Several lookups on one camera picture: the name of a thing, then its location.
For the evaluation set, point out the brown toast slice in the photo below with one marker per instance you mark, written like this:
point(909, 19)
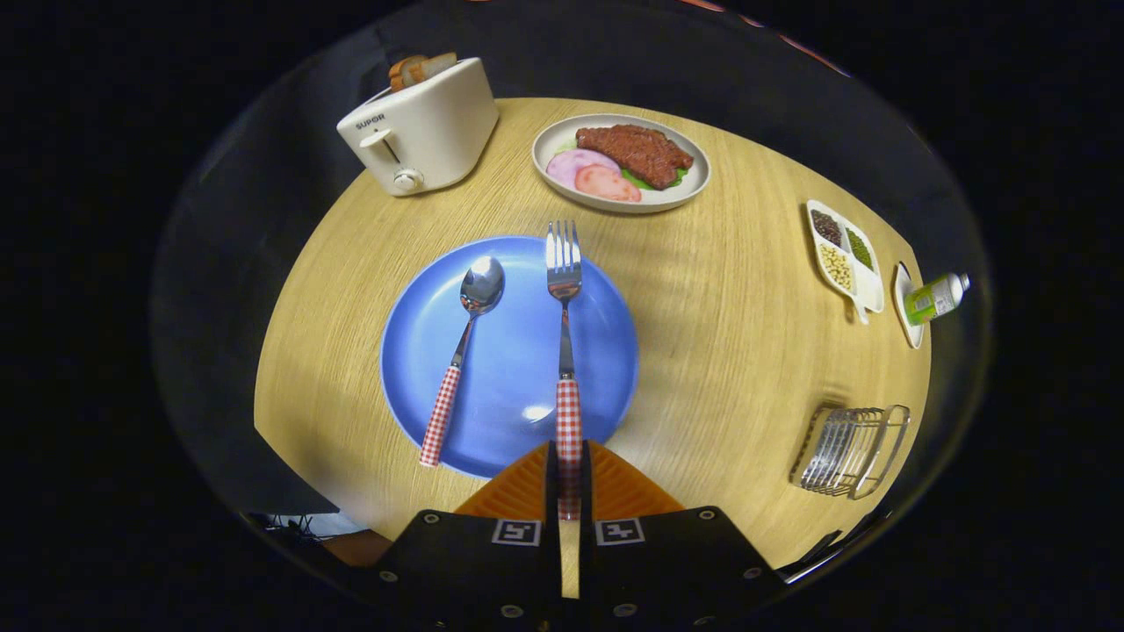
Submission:
point(436, 64)
point(404, 72)

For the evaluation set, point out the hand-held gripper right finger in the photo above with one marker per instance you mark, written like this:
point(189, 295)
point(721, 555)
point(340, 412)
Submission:
point(587, 491)

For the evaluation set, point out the green lettuce leaf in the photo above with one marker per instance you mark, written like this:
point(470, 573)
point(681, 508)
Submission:
point(672, 180)

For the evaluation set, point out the brown steak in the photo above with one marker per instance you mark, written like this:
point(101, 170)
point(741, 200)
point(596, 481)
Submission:
point(637, 151)

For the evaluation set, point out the blue plate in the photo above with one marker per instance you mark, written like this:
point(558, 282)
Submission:
point(509, 369)

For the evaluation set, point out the pale pink ham slice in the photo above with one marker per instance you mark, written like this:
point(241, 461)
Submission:
point(571, 162)

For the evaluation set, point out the yellow beans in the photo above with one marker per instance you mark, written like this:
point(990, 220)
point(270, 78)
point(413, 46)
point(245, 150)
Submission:
point(837, 267)

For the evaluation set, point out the grey food plate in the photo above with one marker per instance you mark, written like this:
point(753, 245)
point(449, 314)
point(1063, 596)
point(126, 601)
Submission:
point(694, 180)

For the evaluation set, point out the small white dish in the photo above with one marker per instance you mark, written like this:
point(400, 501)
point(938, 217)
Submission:
point(903, 285)

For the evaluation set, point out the green beans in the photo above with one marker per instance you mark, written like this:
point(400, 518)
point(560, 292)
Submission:
point(860, 248)

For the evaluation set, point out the red ham slice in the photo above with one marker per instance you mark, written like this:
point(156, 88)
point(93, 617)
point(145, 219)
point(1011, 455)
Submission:
point(606, 184)

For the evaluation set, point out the green bottle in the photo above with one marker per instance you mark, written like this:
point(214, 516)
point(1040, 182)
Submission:
point(933, 298)

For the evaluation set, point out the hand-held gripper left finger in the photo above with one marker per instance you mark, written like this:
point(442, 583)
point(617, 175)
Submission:
point(551, 491)

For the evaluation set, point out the white divided dish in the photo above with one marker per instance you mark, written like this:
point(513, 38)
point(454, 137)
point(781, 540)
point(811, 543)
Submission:
point(869, 285)

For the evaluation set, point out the dark red beans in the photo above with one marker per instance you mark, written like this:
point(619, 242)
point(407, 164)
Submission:
point(826, 227)

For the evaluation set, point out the white toaster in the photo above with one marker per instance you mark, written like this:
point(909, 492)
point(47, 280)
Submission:
point(430, 132)

